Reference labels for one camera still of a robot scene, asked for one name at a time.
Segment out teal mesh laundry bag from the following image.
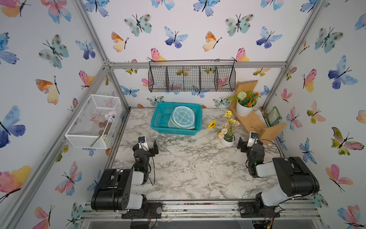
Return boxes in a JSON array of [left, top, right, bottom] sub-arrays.
[[168, 106, 195, 129]]

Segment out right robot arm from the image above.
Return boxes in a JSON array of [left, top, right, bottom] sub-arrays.
[[237, 138, 320, 208]]

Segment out white pot yellow pink flowers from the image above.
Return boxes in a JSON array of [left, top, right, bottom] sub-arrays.
[[207, 110, 240, 148]]

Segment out aluminium front rail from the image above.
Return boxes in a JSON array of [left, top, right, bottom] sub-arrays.
[[82, 199, 321, 221]]

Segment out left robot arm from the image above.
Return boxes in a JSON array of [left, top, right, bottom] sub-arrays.
[[91, 141, 159, 212]]

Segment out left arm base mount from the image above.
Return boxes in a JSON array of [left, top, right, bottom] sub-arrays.
[[121, 201, 163, 219]]

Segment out wooden zigzag shelf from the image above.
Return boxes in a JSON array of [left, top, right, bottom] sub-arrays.
[[229, 80, 287, 145]]

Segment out green framed small board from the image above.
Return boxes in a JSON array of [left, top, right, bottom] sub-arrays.
[[266, 106, 282, 127]]

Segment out teal plastic basket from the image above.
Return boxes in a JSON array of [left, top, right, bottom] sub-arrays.
[[151, 102, 203, 136]]

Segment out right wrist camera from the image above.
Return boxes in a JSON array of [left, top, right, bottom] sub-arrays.
[[247, 132, 259, 147]]

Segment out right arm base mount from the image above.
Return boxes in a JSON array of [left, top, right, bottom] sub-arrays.
[[238, 200, 280, 218]]

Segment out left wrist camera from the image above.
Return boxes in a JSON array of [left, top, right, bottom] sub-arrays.
[[138, 136, 149, 151]]

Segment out black wire wall basket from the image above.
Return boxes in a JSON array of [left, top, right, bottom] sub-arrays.
[[146, 60, 236, 94]]

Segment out white pot orange flowers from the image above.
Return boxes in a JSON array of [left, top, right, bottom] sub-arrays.
[[233, 91, 261, 117]]

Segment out white mesh wall box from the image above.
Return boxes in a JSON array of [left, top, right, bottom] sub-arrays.
[[65, 94, 122, 149]]

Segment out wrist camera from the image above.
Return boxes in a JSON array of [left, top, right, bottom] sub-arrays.
[[247, 132, 259, 147], [138, 136, 149, 151]]

